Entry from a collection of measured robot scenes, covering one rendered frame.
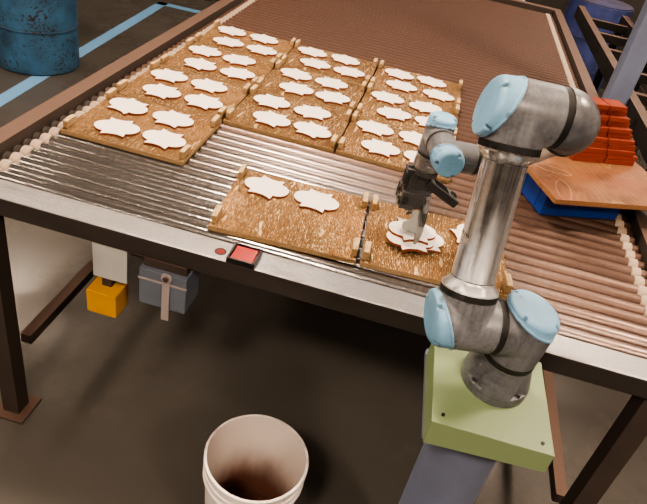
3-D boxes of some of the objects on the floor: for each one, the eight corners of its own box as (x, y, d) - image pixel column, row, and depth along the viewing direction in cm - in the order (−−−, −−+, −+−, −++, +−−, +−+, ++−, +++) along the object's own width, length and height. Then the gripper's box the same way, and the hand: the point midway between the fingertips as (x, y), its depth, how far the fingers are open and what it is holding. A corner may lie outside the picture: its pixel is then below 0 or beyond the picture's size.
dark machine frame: (644, 380, 295) (771, 193, 237) (563, 357, 298) (668, 167, 240) (574, 138, 539) (628, 16, 480) (529, 126, 542) (578, 4, 484)
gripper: (402, 147, 175) (384, 206, 186) (413, 184, 159) (392, 246, 170) (432, 152, 176) (412, 211, 187) (446, 189, 160) (423, 251, 172)
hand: (412, 229), depth 179 cm, fingers open, 14 cm apart
